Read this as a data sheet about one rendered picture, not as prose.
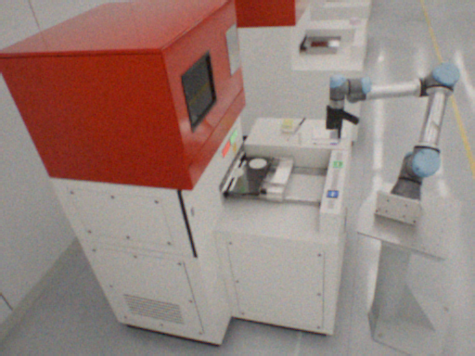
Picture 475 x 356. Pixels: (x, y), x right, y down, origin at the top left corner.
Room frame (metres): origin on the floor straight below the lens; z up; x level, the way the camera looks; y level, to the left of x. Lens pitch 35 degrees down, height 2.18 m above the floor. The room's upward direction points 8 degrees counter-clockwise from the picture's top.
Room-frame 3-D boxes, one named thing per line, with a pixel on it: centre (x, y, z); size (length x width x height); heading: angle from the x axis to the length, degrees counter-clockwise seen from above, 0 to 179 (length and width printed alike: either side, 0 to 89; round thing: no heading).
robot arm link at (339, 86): (1.74, -0.51, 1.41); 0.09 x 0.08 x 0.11; 83
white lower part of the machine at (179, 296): (1.83, 0.44, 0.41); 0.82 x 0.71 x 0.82; 159
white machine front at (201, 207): (1.71, 0.12, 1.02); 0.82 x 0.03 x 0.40; 159
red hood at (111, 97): (1.82, 0.41, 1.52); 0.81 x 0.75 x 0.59; 159
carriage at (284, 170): (1.81, -0.21, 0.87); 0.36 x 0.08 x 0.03; 159
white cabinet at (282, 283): (1.85, -0.28, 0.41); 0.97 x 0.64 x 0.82; 159
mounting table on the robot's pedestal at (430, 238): (1.43, -0.79, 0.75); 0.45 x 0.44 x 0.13; 53
